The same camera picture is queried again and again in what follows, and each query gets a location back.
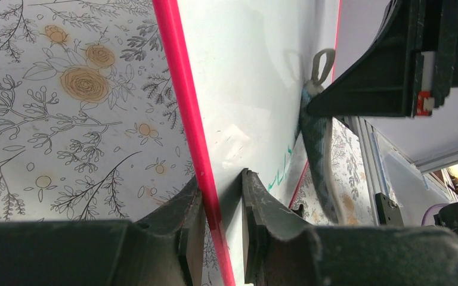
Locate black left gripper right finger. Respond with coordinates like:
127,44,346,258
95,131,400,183
242,169,458,285

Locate grey glitter eraser mitt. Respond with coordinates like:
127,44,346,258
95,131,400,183
299,48,349,225

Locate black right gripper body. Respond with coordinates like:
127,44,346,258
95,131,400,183
412,1,458,116

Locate pink framed whiteboard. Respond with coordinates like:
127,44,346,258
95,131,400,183
153,1,341,285

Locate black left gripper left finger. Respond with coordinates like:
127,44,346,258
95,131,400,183
0,178,205,285

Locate floral table mat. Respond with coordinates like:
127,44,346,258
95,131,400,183
0,0,376,286

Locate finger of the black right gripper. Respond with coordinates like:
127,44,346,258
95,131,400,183
307,1,423,117

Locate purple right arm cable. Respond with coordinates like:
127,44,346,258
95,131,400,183
422,203,449,227

